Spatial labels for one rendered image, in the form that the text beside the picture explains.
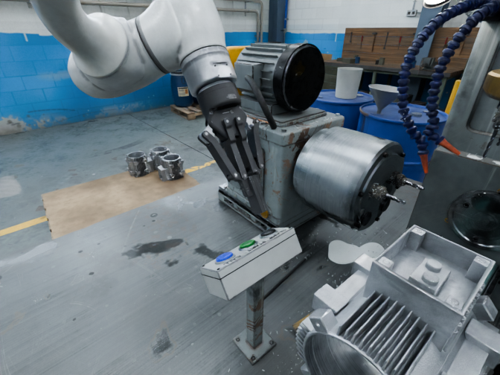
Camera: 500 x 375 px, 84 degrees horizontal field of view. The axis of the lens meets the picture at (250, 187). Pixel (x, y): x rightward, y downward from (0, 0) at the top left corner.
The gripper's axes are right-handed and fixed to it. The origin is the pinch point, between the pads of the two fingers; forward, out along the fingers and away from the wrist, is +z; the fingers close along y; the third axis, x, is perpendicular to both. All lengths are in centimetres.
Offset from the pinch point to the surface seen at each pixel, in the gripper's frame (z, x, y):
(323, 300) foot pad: 15.9, -13.9, -4.8
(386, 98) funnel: -18, 54, 166
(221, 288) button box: 10.9, -2.7, -13.5
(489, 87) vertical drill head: -3.5, -27.8, 34.8
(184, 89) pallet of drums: -185, 412, 217
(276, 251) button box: 10.2, -3.5, -2.1
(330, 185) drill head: 5.8, 3.0, 24.3
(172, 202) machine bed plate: -4, 67, 7
